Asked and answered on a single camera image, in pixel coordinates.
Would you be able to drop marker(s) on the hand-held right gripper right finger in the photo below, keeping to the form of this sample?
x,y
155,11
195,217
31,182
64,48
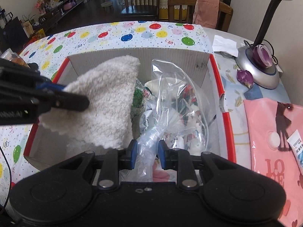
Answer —
x,y
162,155

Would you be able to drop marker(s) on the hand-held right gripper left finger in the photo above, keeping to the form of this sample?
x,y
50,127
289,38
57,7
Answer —
x,y
132,153

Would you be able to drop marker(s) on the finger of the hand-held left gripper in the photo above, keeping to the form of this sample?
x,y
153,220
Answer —
x,y
51,86
71,101

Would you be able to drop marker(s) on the white fluffy cloth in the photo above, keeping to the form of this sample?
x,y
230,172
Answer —
x,y
111,87

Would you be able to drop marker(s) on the clear plastic bag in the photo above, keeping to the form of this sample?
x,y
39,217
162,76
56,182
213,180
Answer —
x,y
165,80

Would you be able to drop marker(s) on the red cardboard box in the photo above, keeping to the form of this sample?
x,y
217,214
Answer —
x,y
217,80

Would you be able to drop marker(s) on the orange juice bottle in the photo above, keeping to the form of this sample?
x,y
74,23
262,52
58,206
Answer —
x,y
14,57

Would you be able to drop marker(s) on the yellow gift box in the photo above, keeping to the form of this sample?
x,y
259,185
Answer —
x,y
37,34

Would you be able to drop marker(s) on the black water dispenser cabinet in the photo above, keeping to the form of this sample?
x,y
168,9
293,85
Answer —
x,y
11,32

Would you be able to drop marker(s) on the beige paper bag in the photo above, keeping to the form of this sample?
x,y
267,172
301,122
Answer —
x,y
28,26

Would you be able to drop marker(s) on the dark wooden television cabinet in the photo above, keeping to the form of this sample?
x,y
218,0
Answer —
x,y
59,11

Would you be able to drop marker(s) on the pink flowers in vase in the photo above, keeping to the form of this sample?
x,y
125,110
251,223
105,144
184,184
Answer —
x,y
40,6

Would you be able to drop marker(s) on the small wooden stool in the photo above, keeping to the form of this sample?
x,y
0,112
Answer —
x,y
107,4

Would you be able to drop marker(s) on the pink printed pouch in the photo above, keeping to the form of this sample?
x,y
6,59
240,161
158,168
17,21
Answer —
x,y
265,146

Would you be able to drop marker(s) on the dark wooden slatted chair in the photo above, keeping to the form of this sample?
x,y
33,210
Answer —
x,y
139,2

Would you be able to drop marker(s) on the white paper sheet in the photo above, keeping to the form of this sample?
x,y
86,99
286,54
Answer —
x,y
224,45

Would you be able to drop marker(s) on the silver desk lamp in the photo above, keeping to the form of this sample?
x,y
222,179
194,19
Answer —
x,y
255,68

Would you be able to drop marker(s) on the white tube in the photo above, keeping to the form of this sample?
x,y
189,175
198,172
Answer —
x,y
297,149

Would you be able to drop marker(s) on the brown wooden chair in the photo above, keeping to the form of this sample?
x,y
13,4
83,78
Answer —
x,y
180,9

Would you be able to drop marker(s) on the pink towel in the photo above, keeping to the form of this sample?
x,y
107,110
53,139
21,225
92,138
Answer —
x,y
206,10

